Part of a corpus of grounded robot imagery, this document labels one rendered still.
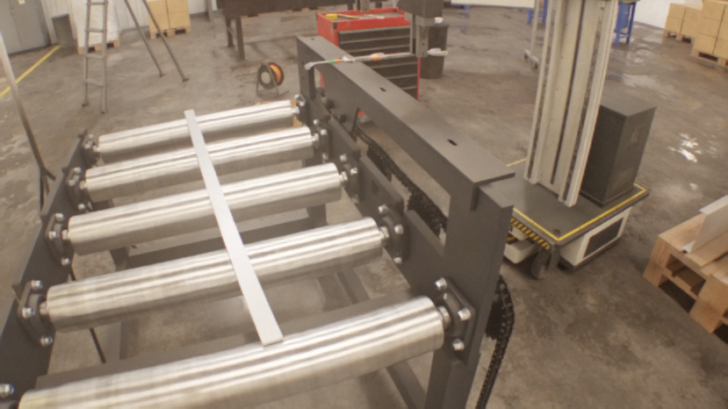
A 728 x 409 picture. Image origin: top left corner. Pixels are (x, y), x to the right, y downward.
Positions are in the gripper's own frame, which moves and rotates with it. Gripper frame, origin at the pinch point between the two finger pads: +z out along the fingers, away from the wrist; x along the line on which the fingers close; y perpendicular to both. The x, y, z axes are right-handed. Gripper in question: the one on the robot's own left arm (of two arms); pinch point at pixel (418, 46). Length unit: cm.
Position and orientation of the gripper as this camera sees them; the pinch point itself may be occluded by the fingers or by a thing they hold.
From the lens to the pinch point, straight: 106.9
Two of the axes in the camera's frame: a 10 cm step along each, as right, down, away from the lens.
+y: 9.3, -2.0, 3.0
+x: -3.6, -4.7, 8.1
